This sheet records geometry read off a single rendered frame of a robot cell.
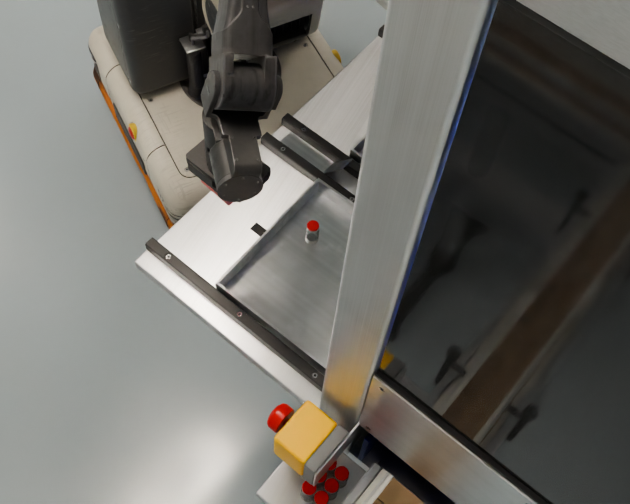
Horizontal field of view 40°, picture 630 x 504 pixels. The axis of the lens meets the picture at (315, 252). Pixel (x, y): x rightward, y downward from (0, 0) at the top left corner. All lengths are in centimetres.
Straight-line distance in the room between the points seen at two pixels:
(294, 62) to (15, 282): 97
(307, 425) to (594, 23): 80
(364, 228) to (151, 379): 159
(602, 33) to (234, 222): 106
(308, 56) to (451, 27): 195
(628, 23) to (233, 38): 64
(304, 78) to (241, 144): 139
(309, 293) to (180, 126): 102
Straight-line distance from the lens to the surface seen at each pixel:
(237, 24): 103
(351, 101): 161
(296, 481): 130
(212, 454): 222
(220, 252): 143
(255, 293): 140
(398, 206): 69
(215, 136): 106
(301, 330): 137
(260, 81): 103
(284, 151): 151
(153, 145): 230
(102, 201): 256
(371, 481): 126
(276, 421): 118
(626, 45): 47
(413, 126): 61
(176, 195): 222
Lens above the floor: 214
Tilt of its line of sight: 62 degrees down
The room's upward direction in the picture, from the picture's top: 6 degrees clockwise
